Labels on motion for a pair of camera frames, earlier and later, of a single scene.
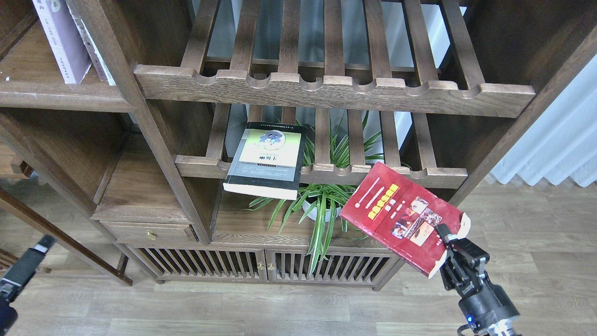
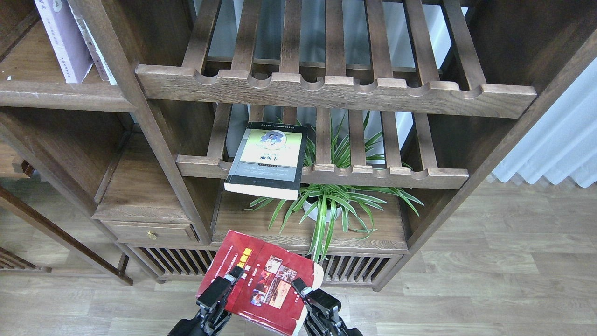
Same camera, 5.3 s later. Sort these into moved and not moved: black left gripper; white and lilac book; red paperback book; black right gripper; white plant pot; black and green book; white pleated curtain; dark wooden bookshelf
Moved: black right gripper; black left gripper; red paperback book
Not moved: white and lilac book; black and green book; dark wooden bookshelf; white pleated curtain; white plant pot
